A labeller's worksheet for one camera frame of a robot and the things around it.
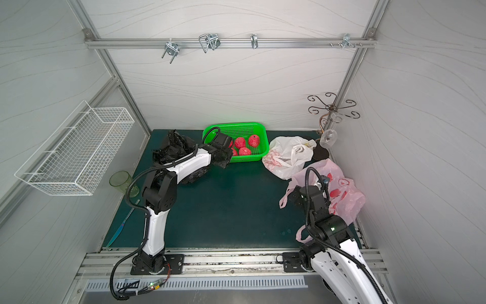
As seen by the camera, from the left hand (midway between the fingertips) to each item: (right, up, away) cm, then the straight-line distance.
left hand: (235, 155), depth 98 cm
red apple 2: (0, +2, +1) cm, 2 cm away
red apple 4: (+2, +7, +7) cm, 10 cm away
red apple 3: (+10, +8, +11) cm, 17 cm away
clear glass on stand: (+46, +9, -7) cm, 48 cm away
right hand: (+31, -14, -23) cm, 41 cm away
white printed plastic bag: (+28, 0, +4) cm, 28 cm away
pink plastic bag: (+30, -33, -19) cm, 48 cm away
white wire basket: (-57, -1, -30) cm, 65 cm away
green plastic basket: (+5, +15, +16) cm, 23 cm away
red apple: (+5, +2, +6) cm, 8 cm away
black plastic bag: (-31, +5, -1) cm, 31 cm away
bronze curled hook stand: (+46, +23, -9) cm, 52 cm away
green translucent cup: (-55, -12, -7) cm, 57 cm away
